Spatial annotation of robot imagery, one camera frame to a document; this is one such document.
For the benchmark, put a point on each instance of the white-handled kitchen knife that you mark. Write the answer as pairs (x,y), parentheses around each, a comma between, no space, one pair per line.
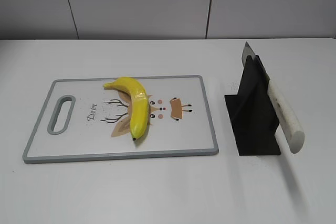
(288,120)

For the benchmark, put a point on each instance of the grey-rimmed white cutting board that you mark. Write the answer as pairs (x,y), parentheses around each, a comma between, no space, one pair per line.
(81,121)

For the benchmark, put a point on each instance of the black knife stand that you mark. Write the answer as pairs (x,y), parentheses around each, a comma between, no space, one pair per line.
(252,116)

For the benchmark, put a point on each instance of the yellow plastic banana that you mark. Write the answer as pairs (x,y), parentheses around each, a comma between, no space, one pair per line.
(139,100)

